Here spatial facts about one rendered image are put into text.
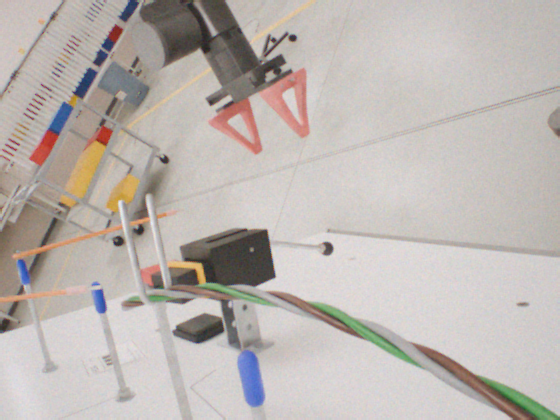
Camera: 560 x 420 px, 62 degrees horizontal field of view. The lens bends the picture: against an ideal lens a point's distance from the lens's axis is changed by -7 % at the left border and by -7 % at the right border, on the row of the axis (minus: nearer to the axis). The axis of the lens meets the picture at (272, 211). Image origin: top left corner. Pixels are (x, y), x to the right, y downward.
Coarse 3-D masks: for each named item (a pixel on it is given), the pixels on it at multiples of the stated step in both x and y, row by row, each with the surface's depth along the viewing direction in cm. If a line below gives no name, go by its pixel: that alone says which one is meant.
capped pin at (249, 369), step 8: (248, 352) 17; (240, 360) 17; (248, 360) 17; (256, 360) 17; (240, 368) 17; (248, 368) 17; (256, 368) 17; (240, 376) 18; (248, 376) 17; (256, 376) 17; (248, 384) 17; (256, 384) 17; (248, 392) 17; (256, 392) 17; (264, 392) 18; (248, 400) 17; (256, 400) 17; (256, 408) 18; (256, 416) 18; (264, 416) 18
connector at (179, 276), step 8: (208, 264) 35; (160, 272) 35; (176, 272) 34; (184, 272) 34; (192, 272) 34; (208, 272) 35; (152, 280) 35; (160, 280) 34; (176, 280) 33; (184, 280) 33; (192, 280) 34; (208, 280) 35
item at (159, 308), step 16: (128, 224) 24; (128, 240) 24; (160, 240) 26; (160, 256) 26; (144, 288) 25; (160, 304) 25; (160, 320) 26; (176, 352) 26; (176, 368) 26; (176, 384) 26; (192, 416) 27
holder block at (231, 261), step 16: (208, 240) 38; (224, 240) 37; (240, 240) 36; (256, 240) 37; (192, 256) 36; (208, 256) 35; (224, 256) 35; (240, 256) 36; (256, 256) 37; (272, 256) 38; (224, 272) 35; (240, 272) 36; (256, 272) 37; (272, 272) 38
